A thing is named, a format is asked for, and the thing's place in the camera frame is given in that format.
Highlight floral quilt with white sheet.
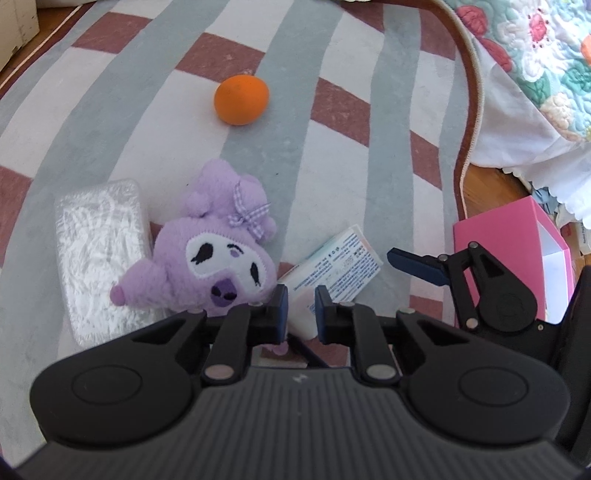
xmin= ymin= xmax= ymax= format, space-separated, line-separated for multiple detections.
xmin=466 ymin=44 xmax=591 ymax=227

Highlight pink cardboard box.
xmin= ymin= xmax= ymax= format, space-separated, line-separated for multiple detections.
xmin=452 ymin=196 xmax=577 ymax=324

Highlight clear plastic box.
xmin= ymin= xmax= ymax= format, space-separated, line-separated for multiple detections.
xmin=53 ymin=179 xmax=169 ymax=349

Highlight white blue paper pack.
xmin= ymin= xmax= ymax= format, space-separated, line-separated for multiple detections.
xmin=276 ymin=224 xmax=384 ymax=340

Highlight striped grey red rug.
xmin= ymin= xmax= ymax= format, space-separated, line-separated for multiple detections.
xmin=0 ymin=0 xmax=485 ymax=462

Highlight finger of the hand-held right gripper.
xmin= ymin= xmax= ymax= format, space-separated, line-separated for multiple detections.
xmin=387 ymin=241 xmax=505 ymax=330

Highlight purple plush toy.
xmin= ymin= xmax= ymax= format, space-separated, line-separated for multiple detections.
xmin=110 ymin=158 xmax=291 ymax=357

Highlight blue cloth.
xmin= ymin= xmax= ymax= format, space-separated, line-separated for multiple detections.
xmin=531 ymin=182 xmax=571 ymax=222

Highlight orange fruit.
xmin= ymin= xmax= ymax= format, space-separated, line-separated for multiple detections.
xmin=213 ymin=75 xmax=270 ymax=126

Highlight white cardboard box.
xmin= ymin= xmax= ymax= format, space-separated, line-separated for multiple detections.
xmin=566 ymin=219 xmax=591 ymax=254

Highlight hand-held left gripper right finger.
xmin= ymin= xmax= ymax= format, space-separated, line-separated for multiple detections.
xmin=314 ymin=286 xmax=465 ymax=386

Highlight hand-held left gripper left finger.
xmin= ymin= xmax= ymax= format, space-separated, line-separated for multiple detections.
xmin=131 ymin=285 xmax=291 ymax=385

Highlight floral quilted bedspread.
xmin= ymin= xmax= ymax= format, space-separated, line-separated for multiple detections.
xmin=443 ymin=0 xmax=591 ymax=144

